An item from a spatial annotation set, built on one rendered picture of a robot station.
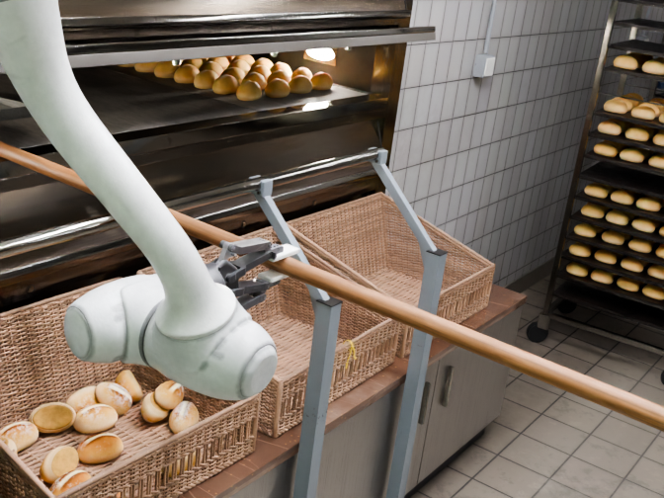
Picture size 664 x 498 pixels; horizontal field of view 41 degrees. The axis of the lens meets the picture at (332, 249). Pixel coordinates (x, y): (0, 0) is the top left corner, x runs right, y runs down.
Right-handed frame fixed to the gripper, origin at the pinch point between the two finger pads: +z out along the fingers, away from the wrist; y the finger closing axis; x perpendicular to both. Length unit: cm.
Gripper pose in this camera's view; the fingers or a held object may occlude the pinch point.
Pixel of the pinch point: (279, 263)
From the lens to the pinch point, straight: 147.8
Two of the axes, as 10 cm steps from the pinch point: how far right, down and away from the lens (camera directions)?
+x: 8.0, 3.0, -5.2
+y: -1.2, 9.3, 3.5
